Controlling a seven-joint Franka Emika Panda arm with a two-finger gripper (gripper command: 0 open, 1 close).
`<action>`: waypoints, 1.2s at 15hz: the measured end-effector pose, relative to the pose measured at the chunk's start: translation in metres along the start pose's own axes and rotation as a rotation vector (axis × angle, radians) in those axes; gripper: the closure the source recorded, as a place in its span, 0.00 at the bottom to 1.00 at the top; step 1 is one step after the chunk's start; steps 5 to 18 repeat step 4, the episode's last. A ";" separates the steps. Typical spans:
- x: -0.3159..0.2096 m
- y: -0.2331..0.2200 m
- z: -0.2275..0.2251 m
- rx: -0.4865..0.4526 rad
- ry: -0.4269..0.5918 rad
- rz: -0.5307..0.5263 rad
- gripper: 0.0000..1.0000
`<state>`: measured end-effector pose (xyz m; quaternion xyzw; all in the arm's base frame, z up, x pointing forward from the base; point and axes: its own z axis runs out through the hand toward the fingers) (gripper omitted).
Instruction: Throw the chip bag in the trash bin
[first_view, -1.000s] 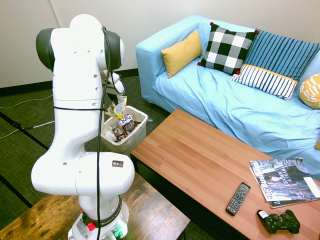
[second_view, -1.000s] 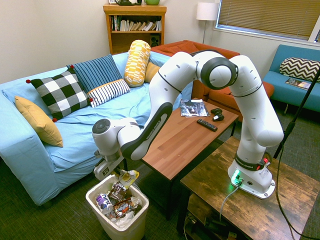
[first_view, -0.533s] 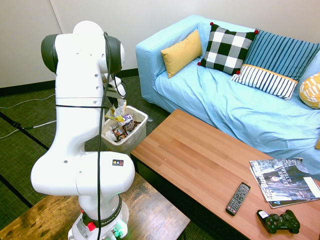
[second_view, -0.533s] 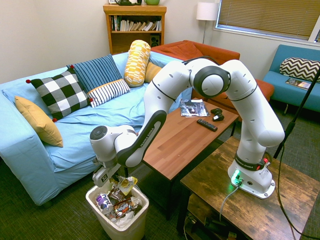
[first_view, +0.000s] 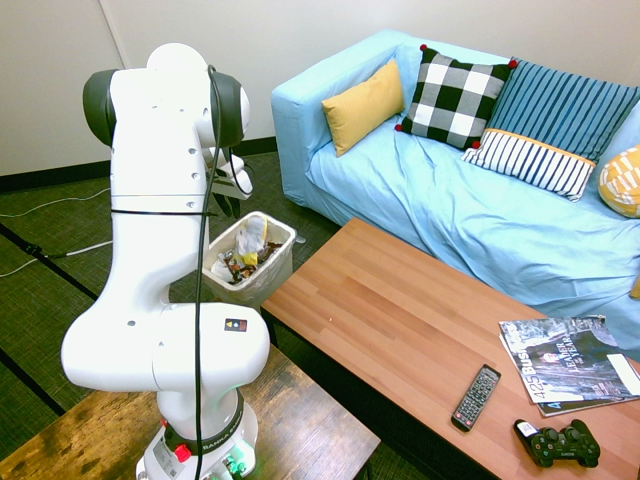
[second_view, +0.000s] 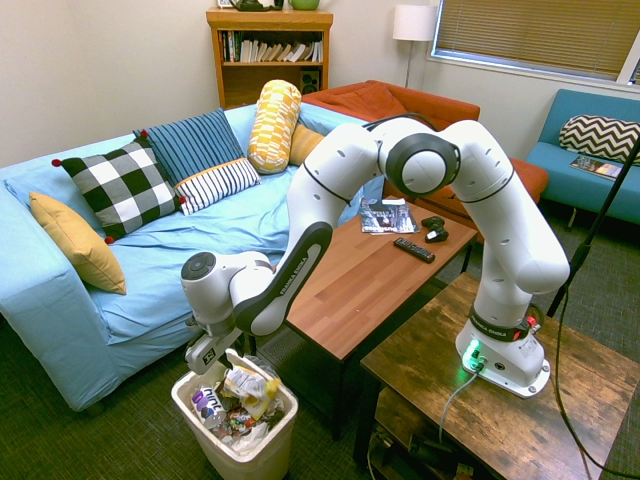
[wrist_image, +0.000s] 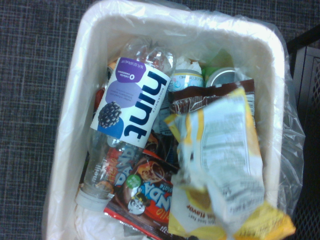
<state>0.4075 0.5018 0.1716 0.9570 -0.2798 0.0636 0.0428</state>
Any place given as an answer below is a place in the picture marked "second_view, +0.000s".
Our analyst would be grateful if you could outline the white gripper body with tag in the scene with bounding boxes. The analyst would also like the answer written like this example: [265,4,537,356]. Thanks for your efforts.
[183,329,242,377]

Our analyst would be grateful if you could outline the yellow chip bag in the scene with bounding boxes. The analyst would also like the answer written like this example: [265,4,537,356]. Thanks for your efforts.
[219,363,282,421]

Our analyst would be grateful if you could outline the white plastic trash bin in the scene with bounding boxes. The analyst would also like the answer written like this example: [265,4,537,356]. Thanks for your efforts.
[170,347,300,480]

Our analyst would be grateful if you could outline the hint water bottle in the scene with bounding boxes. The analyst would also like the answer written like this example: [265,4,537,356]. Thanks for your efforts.
[191,385,229,430]

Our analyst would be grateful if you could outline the red candy wrapper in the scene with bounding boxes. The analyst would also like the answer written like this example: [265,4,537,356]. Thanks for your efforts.
[223,407,257,432]

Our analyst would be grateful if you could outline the floor vent grille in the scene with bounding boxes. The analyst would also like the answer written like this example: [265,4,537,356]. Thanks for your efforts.
[257,327,307,372]

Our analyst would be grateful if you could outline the white crumpled tissue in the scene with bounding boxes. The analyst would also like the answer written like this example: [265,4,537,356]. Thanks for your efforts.
[232,422,272,452]

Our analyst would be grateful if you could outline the light blue sofa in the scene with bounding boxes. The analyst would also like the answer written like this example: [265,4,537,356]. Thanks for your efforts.
[0,102,361,414]

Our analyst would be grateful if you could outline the mustard yellow pillow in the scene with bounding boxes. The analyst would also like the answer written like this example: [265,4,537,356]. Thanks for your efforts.
[28,191,128,296]

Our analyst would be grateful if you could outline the reddish wood coffee table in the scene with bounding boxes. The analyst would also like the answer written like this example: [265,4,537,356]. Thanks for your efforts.
[240,197,479,441]

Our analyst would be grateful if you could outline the white navy striped pillow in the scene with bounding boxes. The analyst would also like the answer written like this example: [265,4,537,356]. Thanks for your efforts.
[173,157,262,217]

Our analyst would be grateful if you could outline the black white checkered pillow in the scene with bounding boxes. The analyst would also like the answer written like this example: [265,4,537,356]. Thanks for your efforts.
[51,130,187,245]

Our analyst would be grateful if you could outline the black power strip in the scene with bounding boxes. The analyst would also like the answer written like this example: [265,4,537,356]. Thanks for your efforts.
[368,428,476,480]

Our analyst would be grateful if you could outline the blue striped pillow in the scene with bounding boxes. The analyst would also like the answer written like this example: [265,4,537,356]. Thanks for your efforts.
[132,107,246,187]

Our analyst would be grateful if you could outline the black remote control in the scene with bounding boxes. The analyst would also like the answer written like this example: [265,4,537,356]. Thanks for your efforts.
[392,236,436,265]

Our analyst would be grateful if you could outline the dark cover magazine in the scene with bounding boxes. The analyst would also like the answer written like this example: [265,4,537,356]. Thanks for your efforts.
[359,197,421,235]

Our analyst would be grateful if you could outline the yellow striped pillow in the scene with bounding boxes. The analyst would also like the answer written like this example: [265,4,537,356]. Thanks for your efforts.
[288,123,326,167]

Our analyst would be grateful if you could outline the yellow patterned bolster pillow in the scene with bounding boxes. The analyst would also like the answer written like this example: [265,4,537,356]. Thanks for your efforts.
[247,79,303,175]

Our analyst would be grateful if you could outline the black game controller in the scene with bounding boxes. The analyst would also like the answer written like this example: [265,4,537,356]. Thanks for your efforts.
[420,215,450,244]

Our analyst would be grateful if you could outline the rustic dark wood table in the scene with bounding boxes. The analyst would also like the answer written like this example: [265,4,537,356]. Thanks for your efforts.
[352,272,640,480]

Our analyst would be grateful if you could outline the wooden bookshelf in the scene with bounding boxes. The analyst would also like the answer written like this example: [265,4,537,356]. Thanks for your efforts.
[205,7,335,110]

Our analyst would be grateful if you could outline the orange armchair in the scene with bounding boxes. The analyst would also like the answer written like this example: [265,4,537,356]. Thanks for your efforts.
[301,79,481,221]

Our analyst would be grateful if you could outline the row of books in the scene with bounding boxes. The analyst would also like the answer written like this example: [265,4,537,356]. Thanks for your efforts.
[221,30,325,64]

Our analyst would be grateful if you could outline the black object on bookshelf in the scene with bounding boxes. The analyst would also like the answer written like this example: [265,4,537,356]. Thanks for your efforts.
[227,0,285,12]

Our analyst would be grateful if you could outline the teal sofa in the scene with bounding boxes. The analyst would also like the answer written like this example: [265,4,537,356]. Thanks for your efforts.
[525,88,640,231]

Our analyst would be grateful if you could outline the white shade floor lamp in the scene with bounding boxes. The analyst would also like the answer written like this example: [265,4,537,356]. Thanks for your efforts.
[392,4,439,89]

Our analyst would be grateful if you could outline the black tripod stand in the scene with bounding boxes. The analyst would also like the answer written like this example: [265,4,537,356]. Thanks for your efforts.
[547,144,640,319]

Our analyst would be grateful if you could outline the colourful cover magazine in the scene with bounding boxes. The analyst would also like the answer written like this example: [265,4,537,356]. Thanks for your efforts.
[568,154,624,182]

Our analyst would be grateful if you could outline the black white chevron pillow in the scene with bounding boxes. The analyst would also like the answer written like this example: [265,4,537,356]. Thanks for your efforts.
[558,113,640,166]

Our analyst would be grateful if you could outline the brown window blinds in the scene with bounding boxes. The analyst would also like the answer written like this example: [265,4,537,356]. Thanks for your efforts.
[432,0,640,84]

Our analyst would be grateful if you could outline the grey cable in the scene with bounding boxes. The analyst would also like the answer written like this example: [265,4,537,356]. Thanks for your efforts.
[438,368,482,444]

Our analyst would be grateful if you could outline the black cable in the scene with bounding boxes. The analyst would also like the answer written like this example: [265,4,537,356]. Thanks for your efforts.
[549,283,640,479]

